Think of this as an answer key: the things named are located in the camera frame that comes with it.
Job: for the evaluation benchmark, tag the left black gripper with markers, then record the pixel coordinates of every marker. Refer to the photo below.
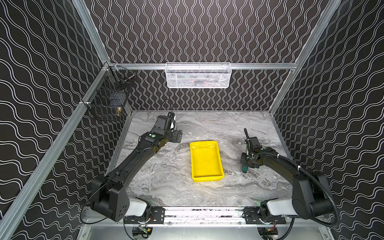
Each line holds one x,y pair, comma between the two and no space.
177,135

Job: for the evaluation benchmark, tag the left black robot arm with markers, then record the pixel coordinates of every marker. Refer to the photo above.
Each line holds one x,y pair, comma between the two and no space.
109,193

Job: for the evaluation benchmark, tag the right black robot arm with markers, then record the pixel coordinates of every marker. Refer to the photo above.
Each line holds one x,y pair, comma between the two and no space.
311,195

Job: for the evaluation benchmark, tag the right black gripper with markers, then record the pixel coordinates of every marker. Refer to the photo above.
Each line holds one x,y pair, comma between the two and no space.
245,159

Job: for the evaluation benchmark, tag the green black screwdriver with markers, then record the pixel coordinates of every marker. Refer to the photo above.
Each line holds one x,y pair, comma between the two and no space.
245,168

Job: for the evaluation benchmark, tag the aluminium front rail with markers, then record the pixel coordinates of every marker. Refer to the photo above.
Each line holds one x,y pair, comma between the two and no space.
191,217

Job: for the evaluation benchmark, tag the yellow plastic bin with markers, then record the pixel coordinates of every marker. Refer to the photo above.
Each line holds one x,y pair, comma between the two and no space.
206,164

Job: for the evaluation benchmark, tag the black wire wall basket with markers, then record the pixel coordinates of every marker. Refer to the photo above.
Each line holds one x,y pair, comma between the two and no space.
109,103

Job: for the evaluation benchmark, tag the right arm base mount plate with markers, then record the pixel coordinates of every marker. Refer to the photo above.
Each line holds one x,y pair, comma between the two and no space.
255,216

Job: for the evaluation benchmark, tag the clear mesh wall basket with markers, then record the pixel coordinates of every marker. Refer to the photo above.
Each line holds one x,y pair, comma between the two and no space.
194,75

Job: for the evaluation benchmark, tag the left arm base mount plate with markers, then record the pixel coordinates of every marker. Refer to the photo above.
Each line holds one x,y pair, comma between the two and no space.
153,215

